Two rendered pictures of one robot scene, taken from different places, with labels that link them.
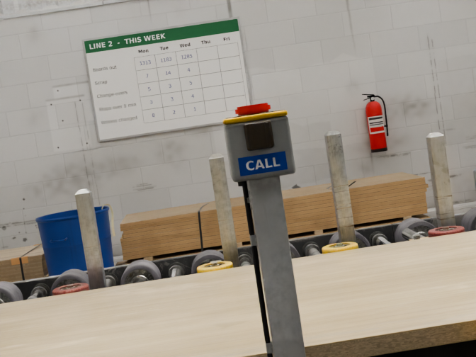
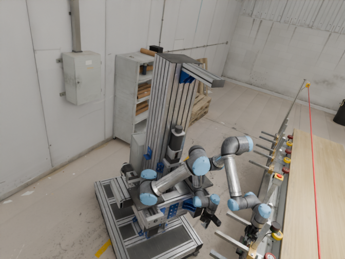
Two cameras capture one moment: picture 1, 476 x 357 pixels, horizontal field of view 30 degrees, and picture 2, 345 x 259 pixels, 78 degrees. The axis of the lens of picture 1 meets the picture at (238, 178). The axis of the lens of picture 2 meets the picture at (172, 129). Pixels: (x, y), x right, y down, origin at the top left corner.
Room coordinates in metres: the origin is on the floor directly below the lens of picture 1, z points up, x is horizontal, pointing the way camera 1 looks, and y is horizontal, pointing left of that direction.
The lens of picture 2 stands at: (0.76, -1.80, 2.33)
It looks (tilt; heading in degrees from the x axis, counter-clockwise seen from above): 30 degrees down; 116
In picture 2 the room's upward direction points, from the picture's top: 11 degrees clockwise
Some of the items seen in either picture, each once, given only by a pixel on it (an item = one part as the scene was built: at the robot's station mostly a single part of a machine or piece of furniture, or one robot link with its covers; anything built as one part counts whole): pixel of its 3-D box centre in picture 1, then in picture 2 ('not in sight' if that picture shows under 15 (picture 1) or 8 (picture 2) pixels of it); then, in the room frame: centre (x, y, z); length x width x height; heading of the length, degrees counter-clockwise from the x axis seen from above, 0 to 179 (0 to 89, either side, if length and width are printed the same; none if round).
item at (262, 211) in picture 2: not in sight; (262, 213); (0.94, -0.65, 1.31); 0.09 x 0.08 x 0.11; 140
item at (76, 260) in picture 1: (81, 256); not in sight; (6.60, 1.25, 0.36); 0.59 x 0.57 x 0.73; 1
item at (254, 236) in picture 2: not in sight; (253, 229); (0.94, -0.66, 1.15); 0.09 x 0.08 x 0.12; 91
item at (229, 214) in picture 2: not in sight; (250, 225); (0.95, -0.33, 0.83); 0.43 x 0.03 x 0.04; 2
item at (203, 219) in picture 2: not in sight; (207, 215); (0.62, -0.59, 0.97); 0.09 x 0.08 x 0.12; 2
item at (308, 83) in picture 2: not in sight; (292, 110); (0.98, 2.02, 1.20); 0.15 x 0.12 x 1.00; 92
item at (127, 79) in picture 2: not in sight; (140, 98); (-1.43, 1.13, 0.78); 0.90 x 0.45 x 1.55; 91
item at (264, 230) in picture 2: not in sight; (256, 241); (1.01, -0.54, 0.93); 0.03 x 0.03 x 0.48; 2
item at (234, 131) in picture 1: (258, 148); (277, 179); (1.00, -0.03, 1.18); 0.07 x 0.07 x 0.08; 2
